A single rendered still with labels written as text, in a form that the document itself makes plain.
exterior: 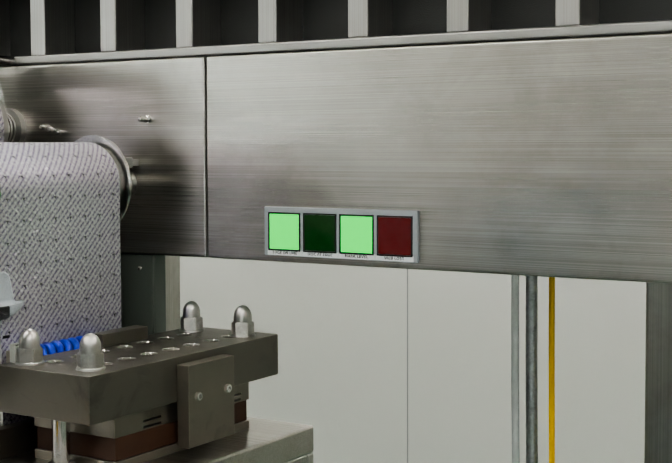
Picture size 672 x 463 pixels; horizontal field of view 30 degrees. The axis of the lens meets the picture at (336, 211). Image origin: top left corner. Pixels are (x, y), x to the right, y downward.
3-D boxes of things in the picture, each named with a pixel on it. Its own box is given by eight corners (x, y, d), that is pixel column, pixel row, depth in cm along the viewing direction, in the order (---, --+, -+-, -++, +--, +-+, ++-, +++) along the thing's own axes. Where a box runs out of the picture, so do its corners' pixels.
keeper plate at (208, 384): (177, 447, 166) (176, 364, 165) (223, 432, 174) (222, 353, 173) (192, 449, 164) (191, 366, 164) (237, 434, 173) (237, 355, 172)
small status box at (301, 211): (263, 255, 180) (263, 206, 180) (266, 254, 181) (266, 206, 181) (417, 263, 167) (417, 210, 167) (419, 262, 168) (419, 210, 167)
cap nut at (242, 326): (225, 336, 183) (225, 305, 183) (240, 333, 186) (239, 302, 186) (245, 338, 181) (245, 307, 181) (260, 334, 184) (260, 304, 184)
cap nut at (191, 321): (174, 331, 188) (174, 301, 188) (189, 328, 191) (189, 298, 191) (193, 333, 186) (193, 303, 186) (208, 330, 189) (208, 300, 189)
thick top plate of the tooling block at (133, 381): (-4, 411, 160) (-5, 364, 159) (192, 364, 194) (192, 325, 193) (89, 426, 151) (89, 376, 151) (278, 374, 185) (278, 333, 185)
